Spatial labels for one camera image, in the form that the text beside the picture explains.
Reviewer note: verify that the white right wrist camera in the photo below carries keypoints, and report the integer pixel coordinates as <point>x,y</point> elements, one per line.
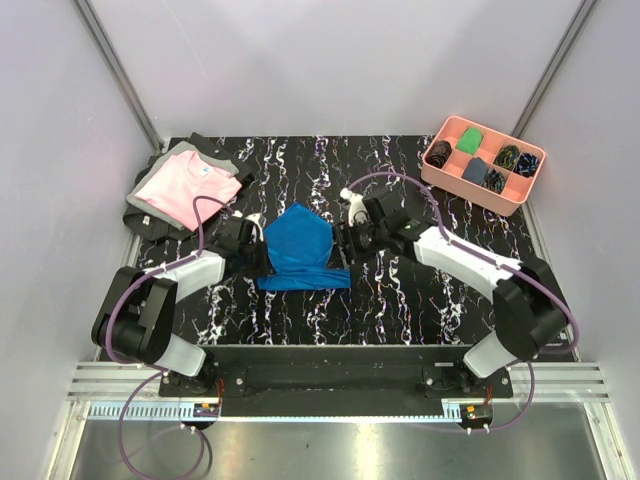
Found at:
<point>356,210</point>

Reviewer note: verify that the aluminium frame rail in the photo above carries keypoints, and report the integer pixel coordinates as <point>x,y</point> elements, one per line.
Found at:
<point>108,53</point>

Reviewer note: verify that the brown patterned rolled tie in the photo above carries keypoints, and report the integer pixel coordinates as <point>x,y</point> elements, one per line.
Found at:
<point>439,153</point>

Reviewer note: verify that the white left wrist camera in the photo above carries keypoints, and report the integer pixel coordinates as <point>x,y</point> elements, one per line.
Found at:
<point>256,223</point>

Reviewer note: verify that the grey slotted cable duct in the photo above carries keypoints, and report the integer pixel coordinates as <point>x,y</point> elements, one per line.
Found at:
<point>154,410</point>

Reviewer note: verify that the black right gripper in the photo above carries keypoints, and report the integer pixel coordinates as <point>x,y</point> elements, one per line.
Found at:
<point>344,235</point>

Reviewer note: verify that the black folded garment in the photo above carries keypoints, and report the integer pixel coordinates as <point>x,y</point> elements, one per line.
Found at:
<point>152,227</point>

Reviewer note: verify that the dark blue patterned rolled tie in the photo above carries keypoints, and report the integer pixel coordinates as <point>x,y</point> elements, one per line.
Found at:
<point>527,165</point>

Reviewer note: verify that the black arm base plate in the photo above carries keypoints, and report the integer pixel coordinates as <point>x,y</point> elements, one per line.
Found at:
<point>325,383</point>

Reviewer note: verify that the blue yellow patterned rolled tie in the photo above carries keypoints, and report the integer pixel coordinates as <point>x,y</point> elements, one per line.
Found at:
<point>507,157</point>

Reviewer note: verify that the pink divided organizer tray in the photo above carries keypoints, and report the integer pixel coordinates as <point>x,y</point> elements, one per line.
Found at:
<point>448,178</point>

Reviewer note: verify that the grey folded shirt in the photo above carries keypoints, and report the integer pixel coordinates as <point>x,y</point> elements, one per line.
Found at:
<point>204,206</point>

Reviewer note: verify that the blue satin napkin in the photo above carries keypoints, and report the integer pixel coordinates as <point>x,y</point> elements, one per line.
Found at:
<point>299,245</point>

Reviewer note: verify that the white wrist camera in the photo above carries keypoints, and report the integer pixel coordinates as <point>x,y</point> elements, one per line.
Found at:
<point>356,210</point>
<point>256,223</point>

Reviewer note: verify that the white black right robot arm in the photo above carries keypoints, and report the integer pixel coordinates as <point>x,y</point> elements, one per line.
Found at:
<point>529,311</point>

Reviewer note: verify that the pink folded shirt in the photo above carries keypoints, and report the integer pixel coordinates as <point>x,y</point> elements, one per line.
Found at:
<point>179,180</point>

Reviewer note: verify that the green rolled cloth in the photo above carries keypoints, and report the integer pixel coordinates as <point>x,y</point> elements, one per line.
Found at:
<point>470,141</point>

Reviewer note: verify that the dark green patterned rolled tie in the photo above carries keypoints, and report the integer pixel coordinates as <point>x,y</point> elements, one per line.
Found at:
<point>495,181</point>

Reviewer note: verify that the grey rolled cloth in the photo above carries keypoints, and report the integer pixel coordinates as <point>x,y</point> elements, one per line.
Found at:
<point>476,171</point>

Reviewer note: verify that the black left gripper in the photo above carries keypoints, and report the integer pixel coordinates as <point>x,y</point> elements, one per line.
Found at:
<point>265,268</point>

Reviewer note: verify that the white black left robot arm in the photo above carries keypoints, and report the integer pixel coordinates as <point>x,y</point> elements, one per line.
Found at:
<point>135,321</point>

